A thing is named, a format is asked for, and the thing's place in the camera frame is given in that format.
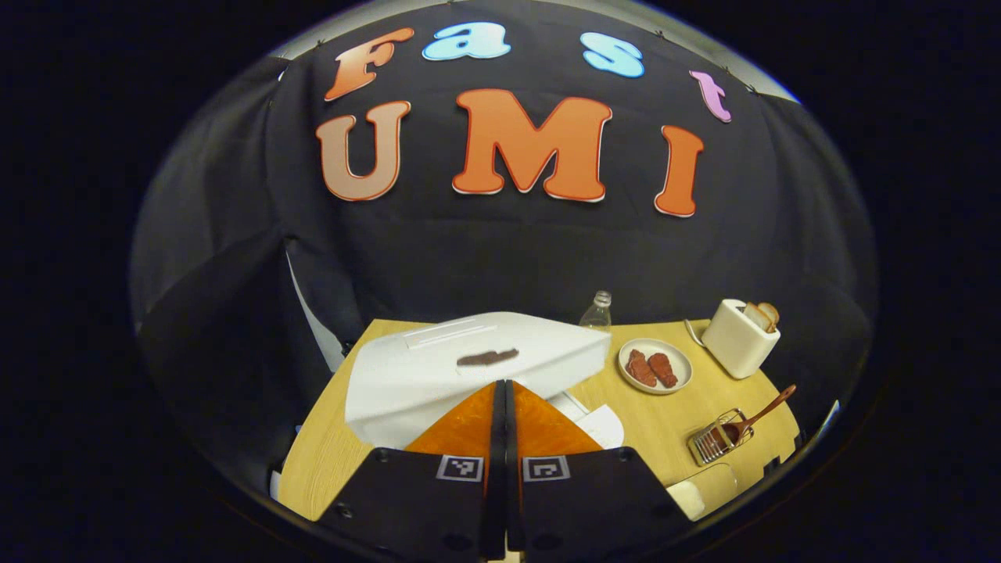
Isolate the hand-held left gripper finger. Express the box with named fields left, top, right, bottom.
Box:
left=504, top=380, right=693, bottom=562
left=317, top=380, right=508, bottom=562

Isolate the white rice cooker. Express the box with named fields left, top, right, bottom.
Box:
left=344, top=311, right=626, bottom=452

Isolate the metal wire chopstick holder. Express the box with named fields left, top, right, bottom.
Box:
left=687, top=408, right=755, bottom=468

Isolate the red meat piece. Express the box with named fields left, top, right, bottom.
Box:
left=648, top=352, right=680, bottom=389
left=626, top=349, right=659, bottom=389

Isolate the clear plastic water bottle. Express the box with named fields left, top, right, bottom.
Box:
left=579, top=291, right=613, bottom=333

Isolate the white round plate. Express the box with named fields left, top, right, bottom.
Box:
left=618, top=338, right=694, bottom=395

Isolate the white toaster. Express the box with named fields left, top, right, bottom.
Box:
left=701, top=299, right=781, bottom=380

